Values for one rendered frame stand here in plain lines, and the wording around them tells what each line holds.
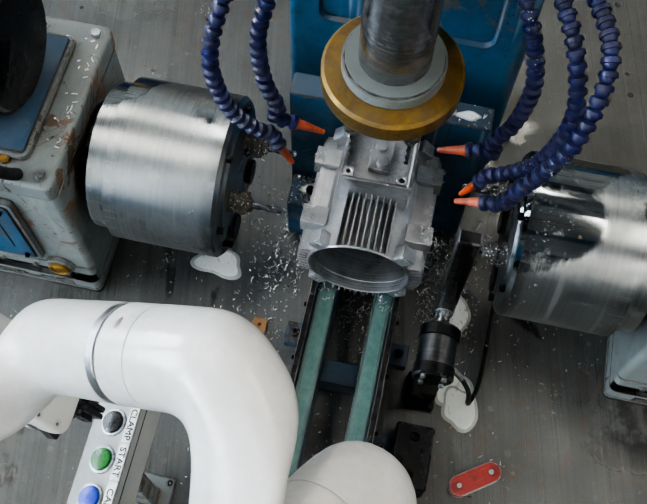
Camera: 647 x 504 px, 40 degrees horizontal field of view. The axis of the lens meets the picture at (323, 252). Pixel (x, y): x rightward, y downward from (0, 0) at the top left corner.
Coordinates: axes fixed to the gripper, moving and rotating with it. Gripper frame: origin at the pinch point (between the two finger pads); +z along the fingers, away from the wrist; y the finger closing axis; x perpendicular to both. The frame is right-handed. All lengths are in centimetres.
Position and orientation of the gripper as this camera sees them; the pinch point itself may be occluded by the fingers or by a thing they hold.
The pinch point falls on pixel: (86, 408)
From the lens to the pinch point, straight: 118.9
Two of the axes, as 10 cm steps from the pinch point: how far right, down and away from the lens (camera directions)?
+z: 3.3, 4.6, 8.2
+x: -9.2, -0.3, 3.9
